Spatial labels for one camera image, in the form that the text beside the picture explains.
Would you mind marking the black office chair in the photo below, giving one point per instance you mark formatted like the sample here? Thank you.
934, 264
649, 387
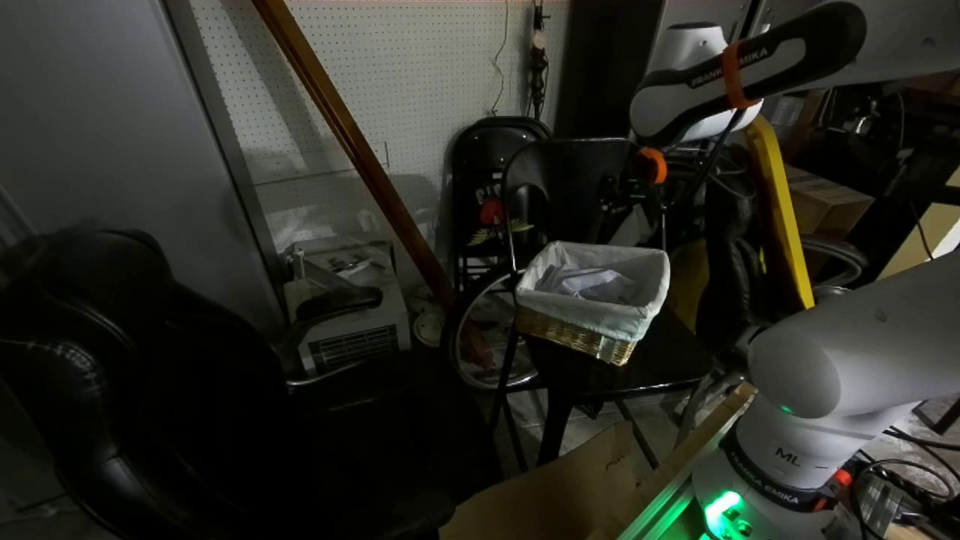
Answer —
129, 348

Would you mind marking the black wall power strip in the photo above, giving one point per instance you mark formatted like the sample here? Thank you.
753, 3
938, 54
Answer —
537, 61

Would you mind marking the cardboard box on shelf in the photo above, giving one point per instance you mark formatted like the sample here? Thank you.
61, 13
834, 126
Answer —
827, 204

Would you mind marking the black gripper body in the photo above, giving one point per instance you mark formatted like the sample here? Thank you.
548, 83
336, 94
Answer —
629, 198

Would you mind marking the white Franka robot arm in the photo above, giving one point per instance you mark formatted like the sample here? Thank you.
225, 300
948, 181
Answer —
849, 369

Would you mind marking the brown wooden plank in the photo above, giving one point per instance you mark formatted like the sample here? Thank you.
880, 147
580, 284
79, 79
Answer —
341, 122

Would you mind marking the grey metal beam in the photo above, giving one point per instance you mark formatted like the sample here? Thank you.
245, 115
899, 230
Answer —
214, 109

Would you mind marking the black plastic chair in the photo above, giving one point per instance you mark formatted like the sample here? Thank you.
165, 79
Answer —
602, 395

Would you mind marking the brown cardboard box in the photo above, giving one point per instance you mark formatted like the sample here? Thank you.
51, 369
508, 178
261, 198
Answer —
559, 496

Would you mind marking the yellow board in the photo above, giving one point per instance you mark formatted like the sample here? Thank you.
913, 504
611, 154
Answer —
783, 221

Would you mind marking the black bicycle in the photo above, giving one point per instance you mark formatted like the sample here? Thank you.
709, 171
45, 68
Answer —
481, 341

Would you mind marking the white shelf unit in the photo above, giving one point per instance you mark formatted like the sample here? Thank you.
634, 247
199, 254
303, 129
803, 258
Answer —
348, 345

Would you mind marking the grey crumpled cloth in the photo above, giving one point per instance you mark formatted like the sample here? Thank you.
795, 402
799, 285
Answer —
586, 284

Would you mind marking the beige wooden board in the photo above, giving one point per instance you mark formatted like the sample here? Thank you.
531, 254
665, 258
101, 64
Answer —
931, 240

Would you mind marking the wooden table edge strip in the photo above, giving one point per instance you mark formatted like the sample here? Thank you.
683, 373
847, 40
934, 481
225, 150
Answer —
699, 429

